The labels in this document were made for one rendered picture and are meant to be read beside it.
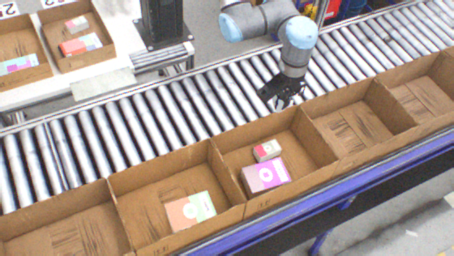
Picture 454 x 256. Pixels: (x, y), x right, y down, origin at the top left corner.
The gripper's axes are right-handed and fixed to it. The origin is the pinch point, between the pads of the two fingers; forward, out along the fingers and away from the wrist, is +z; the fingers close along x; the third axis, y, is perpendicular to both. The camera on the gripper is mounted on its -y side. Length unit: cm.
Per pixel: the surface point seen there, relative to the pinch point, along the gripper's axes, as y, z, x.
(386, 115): 57, 25, -10
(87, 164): -61, 46, 40
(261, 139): 4.4, 31.4, 7.8
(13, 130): -83, 47, 72
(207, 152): -20.9, 25.4, 9.6
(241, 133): -6.4, 20.7, 8.7
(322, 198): 8.9, 29.2, -27.1
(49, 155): -74, 47, 52
